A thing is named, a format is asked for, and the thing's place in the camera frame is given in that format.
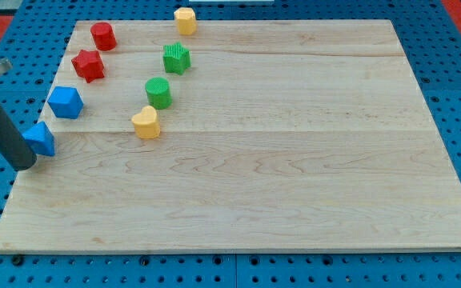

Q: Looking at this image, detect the green cylinder block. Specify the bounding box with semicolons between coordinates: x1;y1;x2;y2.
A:
145;77;172;110

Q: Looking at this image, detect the wooden board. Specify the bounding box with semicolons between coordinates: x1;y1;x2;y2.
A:
0;20;461;255

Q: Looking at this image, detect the green star block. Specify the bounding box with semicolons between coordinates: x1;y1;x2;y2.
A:
162;42;190;75

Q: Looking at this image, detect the red cylinder block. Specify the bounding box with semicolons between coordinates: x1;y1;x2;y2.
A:
90;22;117;51

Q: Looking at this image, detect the yellow heart block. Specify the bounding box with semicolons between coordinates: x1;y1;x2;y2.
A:
131;106;161;139

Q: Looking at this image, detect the red star block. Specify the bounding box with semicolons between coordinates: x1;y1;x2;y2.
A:
71;50;105;83

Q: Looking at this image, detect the blue triangle block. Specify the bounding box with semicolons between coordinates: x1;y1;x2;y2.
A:
22;122;55;157

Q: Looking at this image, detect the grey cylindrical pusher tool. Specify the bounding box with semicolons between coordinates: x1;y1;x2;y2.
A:
0;105;37;171

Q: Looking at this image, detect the yellow hexagon block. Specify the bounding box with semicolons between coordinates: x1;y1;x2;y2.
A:
174;7;197;35

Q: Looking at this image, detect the blue cube block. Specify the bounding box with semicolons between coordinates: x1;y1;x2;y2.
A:
47;86;83;119

